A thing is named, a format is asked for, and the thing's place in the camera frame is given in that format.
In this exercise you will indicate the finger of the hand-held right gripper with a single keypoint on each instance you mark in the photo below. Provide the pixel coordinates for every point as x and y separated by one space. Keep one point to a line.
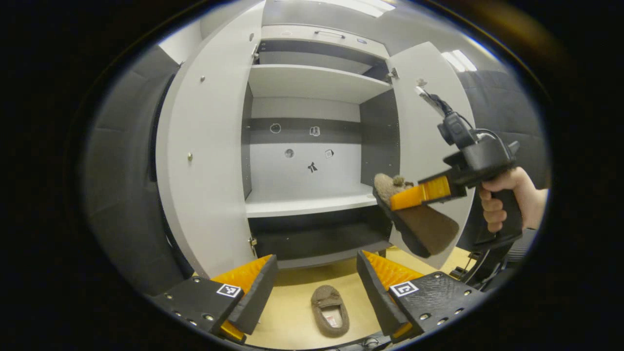
414 195

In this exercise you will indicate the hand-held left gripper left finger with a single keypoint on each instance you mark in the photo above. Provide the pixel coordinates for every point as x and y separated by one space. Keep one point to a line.
258 292

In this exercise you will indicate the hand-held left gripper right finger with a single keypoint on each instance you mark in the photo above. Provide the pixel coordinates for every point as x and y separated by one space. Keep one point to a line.
378 297

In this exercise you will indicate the brown fuzzy shoe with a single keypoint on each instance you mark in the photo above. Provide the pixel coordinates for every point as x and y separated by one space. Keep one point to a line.
322 298
431 226

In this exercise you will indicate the white shoe cabinet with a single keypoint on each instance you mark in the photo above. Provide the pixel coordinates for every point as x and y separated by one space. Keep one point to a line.
312 83

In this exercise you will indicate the metal door hinge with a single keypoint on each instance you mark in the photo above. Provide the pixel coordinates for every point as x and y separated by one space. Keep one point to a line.
392 74
253 246
255 52

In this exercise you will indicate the black quilted curtain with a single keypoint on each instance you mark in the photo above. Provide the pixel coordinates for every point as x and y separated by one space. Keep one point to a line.
122 170
507 107

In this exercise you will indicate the small ceiling light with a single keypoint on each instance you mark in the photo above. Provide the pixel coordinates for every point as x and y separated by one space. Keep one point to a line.
459 61

